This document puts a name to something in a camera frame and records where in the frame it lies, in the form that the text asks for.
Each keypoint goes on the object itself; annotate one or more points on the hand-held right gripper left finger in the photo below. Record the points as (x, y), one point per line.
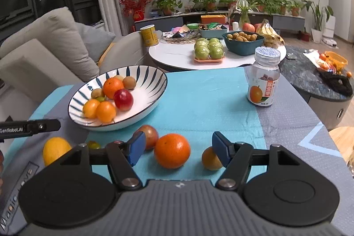
(137, 149)

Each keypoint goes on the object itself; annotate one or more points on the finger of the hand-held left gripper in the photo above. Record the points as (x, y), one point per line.
(45, 125)

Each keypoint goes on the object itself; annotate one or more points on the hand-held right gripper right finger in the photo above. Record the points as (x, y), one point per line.
(221, 149)

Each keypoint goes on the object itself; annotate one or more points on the brown kiwifruit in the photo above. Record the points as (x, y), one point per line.
(210, 160)
(119, 77)
(129, 83)
(97, 93)

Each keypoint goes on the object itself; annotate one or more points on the red plum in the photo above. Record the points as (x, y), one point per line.
(150, 136)

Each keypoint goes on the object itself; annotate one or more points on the yellow lemon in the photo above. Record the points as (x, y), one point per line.
(55, 150)

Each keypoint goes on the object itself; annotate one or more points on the white blue striped bowl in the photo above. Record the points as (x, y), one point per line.
(143, 95)

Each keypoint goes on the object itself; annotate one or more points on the clear jar with orange label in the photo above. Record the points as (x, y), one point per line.
(262, 78)

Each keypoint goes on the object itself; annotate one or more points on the beige sofa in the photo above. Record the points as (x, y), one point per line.
(49, 31)

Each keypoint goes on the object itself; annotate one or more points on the wrapped tray of green apples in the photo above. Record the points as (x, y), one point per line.
(208, 52)

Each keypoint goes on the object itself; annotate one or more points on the grey cushion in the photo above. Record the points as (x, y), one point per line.
(96, 39)

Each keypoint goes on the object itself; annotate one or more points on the white round coffee table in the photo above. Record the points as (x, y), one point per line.
(177, 55)

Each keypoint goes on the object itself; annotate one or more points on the teal basin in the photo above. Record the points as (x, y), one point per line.
(240, 48)

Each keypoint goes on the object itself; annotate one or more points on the dark marble round table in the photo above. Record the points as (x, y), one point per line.
(304, 78)

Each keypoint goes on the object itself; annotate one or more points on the yellow can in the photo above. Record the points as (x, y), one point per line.
(149, 36)

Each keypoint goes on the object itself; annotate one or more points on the pile of longans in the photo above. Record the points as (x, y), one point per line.
(243, 36)

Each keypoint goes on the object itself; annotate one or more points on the teal snack tray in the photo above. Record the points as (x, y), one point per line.
(213, 33)

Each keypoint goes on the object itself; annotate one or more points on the glass plate with snacks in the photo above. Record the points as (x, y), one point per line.
(179, 39)

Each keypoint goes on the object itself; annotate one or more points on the wooden round side table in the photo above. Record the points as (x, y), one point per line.
(343, 139)

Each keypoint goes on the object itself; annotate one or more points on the large red apple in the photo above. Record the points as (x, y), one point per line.
(247, 27)

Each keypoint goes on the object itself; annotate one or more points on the small white bottle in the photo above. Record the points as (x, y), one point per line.
(235, 26)

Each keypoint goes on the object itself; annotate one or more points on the bunch of bananas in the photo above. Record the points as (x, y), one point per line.
(271, 34)

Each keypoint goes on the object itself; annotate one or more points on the small green bowl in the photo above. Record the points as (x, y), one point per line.
(193, 26)

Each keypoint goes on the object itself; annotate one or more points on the orange box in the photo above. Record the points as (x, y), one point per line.
(213, 19)

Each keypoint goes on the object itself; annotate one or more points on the white plastic bag with tangerines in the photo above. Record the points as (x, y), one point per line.
(311, 55)

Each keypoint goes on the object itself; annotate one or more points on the black bag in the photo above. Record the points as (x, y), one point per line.
(337, 84)

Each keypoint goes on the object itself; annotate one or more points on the red vase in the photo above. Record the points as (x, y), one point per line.
(138, 15)

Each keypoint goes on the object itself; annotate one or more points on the glass vase with green plant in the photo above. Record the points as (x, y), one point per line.
(244, 16)

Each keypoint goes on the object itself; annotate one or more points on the small plant in red pot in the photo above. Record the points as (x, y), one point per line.
(305, 37)

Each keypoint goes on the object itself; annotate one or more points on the grey television cabinet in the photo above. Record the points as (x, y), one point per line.
(287, 21)

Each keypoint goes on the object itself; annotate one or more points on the orange plastic basket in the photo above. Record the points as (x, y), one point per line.
(336, 59)

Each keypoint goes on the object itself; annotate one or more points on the tall plant in white pot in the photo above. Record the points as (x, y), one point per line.
(316, 34)

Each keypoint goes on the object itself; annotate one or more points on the white robot vacuum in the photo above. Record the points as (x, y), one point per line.
(329, 42)

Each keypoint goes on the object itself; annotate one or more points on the white robot vacuum dock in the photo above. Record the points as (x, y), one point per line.
(329, 26)

